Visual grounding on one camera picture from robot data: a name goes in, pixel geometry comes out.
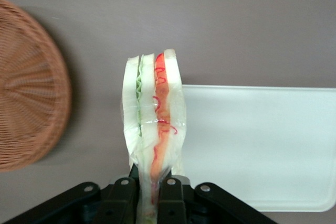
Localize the round brown wicker basket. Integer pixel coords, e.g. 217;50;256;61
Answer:
0;0;73;174

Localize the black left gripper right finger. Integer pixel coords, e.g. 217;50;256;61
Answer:
157;168;194;224

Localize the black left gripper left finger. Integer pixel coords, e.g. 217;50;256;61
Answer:
91;163;139;224

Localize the triangular sandwich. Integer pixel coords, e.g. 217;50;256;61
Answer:
120;48;188;224

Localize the beige rectangular tray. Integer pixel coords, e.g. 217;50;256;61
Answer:
180;84;336;213

